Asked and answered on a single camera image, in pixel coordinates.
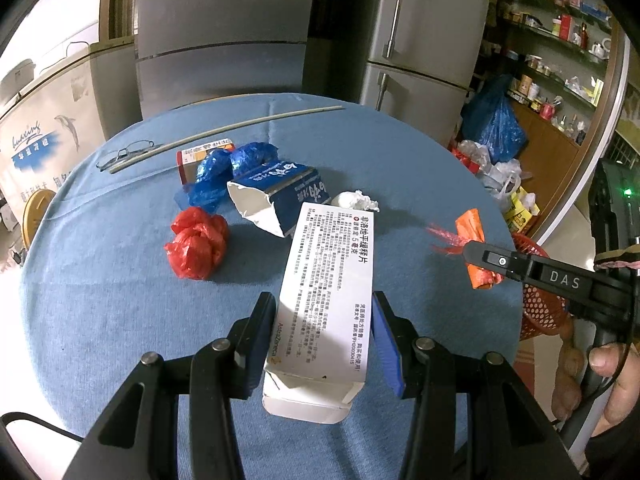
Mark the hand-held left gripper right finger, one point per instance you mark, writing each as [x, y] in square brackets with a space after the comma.
[389, 347]

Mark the white medicine box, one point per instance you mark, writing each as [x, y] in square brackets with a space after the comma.
[325, 270]

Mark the small blue plastic bag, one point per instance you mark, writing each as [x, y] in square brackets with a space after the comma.
[215, 170]

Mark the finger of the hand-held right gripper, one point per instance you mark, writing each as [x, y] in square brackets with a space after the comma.
[530, 267]

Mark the eyeglasses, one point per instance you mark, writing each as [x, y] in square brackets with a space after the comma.
[132, 149]

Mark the silver refrigerator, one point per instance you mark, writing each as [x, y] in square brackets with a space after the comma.
[435, 35]

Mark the blue and white carton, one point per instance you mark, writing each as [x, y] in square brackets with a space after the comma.
[295, 185]

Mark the white chest freezer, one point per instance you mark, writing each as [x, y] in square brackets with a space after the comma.
[45, 110]

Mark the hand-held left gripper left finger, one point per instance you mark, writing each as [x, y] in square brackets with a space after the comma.
[256, 345]

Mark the round wooden stool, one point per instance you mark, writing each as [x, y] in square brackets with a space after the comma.
[37, 215]

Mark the wooden display shelf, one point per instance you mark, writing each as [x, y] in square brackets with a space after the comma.
[550, 150]

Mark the white tissue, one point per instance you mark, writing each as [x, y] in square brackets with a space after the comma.
[355, 200]

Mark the blue tablecloth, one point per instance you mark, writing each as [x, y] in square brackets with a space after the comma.
[100, 285]

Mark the red mesh basket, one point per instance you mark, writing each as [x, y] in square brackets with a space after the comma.
[537, 310]

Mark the red box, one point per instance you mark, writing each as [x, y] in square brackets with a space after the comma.
[567, 27]

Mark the person's right hand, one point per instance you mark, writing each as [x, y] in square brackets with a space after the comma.
[612, 365]

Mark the clear white plastic bags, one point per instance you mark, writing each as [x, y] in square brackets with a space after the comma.
[500, 170]

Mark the large blue plastic bag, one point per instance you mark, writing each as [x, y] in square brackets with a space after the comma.
[492, 120]

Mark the grey cabinet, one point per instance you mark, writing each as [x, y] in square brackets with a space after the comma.
[220, 35]

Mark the orange wrapper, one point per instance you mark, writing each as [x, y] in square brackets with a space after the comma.
[470, 225]

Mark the yellow shopping bag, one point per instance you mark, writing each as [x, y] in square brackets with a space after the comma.
[520, 210]

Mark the thin white stick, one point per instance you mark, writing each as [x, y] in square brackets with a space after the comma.
[270, 116]

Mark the red plastic bag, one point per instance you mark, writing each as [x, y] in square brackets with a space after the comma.
[195, 245]

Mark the small orange and white box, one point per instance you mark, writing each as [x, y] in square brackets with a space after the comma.
[192, 157]

